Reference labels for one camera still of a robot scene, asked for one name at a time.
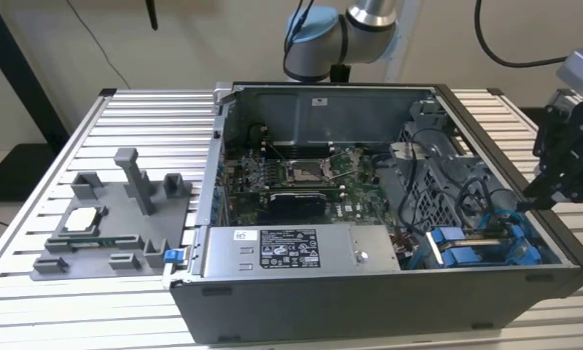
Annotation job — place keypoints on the black RAM slots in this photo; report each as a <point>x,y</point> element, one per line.
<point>295,149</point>

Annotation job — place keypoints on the thin locking lever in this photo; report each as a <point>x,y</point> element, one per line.
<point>277,151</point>

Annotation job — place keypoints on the CPU socket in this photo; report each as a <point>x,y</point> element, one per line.
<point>303,171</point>

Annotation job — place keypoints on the black upright post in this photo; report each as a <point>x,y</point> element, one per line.
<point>18,73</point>

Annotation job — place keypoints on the black graphics card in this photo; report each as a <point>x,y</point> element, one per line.
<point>295,206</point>

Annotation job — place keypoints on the grey metal disk bay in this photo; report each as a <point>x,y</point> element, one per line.
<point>430,189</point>

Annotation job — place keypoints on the green motherboard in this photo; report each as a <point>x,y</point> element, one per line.
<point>357,189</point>

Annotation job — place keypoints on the hard disk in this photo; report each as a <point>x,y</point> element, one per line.
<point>449,234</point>

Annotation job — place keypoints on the grey parts rack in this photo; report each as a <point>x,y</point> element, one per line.
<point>126,218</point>

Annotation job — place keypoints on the green RAM stick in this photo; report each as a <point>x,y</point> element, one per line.
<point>108,241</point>

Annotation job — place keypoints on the black floor base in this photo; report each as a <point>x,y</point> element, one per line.
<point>14,171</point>

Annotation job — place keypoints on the open black PC case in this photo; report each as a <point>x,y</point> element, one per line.
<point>321,310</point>

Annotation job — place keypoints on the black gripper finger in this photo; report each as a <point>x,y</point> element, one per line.
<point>580,182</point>
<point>544,182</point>

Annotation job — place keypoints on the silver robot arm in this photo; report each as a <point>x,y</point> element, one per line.
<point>363,40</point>

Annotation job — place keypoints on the white case sticker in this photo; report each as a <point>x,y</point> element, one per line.
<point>318,101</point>

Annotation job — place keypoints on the silver power supply unit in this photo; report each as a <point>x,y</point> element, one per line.
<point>223,255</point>

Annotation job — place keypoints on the black antenna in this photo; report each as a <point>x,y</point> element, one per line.
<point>152,14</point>

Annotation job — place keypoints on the white upright conduit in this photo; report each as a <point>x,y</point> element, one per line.
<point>399,54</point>

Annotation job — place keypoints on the silver CPU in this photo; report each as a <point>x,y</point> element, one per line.
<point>81,219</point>

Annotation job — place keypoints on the blue case latch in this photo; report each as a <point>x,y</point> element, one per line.
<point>173,255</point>

